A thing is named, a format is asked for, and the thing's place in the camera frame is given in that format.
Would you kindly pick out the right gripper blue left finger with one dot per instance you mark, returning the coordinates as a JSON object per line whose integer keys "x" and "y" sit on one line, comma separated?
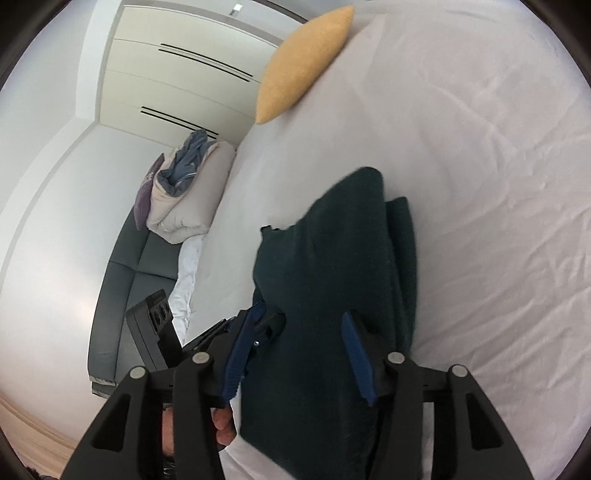
{"x": 241, "y": 338}

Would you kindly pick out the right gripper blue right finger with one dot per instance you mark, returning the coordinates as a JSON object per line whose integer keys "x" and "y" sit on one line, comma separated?
{"x": 359, "y": 359}

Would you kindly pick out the dark green cloth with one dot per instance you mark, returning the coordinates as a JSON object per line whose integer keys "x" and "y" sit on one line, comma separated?
{"x": 353, "y": 251}

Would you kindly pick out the person's left hand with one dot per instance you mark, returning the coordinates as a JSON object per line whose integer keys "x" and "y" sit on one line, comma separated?
{"x": 224, "y": 425}

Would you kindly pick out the dark grey headboard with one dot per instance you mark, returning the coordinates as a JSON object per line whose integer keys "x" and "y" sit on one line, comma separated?
{"x": 141, "y": 263}

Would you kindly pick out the folded duvet pile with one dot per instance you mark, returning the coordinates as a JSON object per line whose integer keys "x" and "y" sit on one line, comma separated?
{"x": 180, "y": 193}

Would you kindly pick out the white bed sheet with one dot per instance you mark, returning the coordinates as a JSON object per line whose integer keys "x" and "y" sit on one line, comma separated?
{"x": 476, "y": 113}

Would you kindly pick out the cream wardrobe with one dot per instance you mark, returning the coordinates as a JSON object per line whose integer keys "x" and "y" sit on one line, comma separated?
{"x": 161, "y": 69}

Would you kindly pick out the yellow pillow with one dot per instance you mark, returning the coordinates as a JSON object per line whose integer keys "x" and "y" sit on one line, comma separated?
{"x": 300, "y": 60}

